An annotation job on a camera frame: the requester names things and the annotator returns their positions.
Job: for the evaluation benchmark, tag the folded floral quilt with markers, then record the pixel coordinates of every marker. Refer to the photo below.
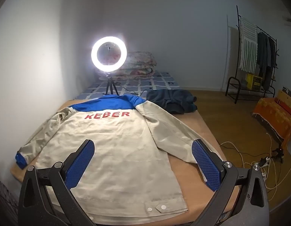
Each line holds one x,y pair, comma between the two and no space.
140,63

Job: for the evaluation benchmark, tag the black clothes rack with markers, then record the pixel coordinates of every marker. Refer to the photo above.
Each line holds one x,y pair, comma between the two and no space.
237,28

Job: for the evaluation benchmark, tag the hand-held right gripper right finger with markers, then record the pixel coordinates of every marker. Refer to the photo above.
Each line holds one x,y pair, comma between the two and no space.
206,162

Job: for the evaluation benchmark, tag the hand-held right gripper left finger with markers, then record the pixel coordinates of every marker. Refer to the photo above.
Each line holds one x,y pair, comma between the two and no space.
82,162

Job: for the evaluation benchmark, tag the yellow crate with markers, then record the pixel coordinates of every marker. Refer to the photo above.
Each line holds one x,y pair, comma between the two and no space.
252,81

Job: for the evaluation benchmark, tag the black device with red light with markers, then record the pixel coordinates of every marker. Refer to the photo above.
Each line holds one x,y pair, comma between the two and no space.
277,154

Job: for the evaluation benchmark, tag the white striped towel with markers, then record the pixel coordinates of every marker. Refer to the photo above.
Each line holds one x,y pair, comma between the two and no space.
249,47

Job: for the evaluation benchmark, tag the beige and blue jacket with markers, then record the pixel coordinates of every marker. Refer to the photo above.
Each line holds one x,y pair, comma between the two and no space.
117,146

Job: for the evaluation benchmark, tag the cardboard box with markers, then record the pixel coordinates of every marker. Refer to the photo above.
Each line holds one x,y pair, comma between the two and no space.
283,96

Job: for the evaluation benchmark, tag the black tripod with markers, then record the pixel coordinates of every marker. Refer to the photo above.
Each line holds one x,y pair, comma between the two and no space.
110,84

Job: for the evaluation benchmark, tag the orange crate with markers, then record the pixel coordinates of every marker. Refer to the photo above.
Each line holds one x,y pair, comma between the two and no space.
270,113

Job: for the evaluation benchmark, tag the dark hanging clothes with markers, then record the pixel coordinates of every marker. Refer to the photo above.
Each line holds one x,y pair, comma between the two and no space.
265,58

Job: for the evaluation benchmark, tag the white power strip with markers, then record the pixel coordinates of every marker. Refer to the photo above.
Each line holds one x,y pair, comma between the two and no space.
264,162

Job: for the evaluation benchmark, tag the red box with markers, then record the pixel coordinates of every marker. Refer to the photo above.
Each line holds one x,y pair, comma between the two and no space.
286,107

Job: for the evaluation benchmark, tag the dark blue clothes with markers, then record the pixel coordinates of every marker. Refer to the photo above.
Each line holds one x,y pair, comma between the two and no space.
171,101

